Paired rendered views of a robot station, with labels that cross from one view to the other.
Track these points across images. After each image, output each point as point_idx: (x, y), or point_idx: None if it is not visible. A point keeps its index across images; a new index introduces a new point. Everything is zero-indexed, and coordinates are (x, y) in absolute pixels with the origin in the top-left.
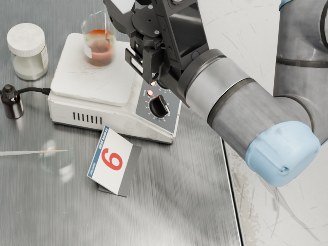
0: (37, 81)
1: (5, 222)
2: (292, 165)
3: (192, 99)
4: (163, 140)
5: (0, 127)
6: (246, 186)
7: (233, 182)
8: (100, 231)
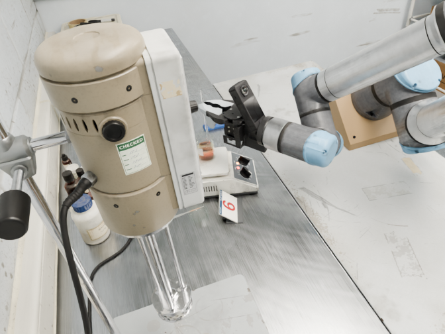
0: None
1: (181, 252)
2: (327, 148)
3: (266, 140)
4: (252, 190)
5: None
6: (305, 201)
7: (297, 201)
8: (235, 242)
